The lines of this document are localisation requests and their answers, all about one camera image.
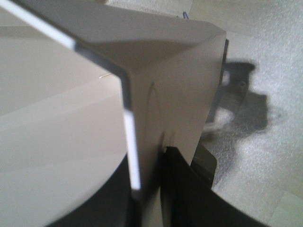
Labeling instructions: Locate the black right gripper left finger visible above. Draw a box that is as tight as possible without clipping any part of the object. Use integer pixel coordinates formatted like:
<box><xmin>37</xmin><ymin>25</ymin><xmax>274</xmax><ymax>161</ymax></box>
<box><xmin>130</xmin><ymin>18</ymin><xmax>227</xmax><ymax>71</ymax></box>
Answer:
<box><xmin>49</xmin><ymin>156</ymin><xmax>133</xmax><ymax>227</ymax></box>

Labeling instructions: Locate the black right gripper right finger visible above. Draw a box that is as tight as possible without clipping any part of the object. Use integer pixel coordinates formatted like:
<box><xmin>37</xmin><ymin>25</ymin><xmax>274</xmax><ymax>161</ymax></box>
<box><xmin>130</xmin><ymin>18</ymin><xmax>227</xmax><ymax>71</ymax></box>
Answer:
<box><xmin>161</xmin><ymin>147</ymin><xmax>264</xmax><ymax>227</ymax></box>

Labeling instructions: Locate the white plastic trash bin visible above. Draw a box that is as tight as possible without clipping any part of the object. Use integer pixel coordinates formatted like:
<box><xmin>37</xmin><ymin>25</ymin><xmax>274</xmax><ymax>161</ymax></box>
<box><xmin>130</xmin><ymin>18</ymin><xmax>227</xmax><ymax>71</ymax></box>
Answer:
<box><xmin>0</xmin><ymin>0</ymin><xmax>226</xmax><ymax>227</ymax></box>

